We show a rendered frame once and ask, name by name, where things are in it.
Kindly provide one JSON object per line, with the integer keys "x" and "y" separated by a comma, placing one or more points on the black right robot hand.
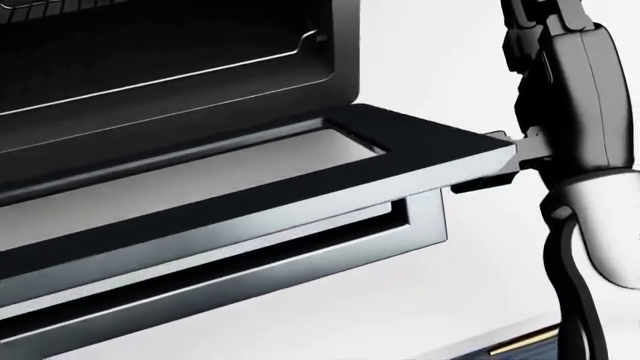
{"x": 580, "y": 112}

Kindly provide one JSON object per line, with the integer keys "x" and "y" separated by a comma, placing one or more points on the black toaster oven door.
{"x": 280, "y": 187}

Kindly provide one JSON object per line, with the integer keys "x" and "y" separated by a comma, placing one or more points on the black toaster oven body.
{"x": 346, "y": 56}

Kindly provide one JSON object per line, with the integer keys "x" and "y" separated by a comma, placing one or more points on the dark blue drawer front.
{"x": 546, "y": 349}

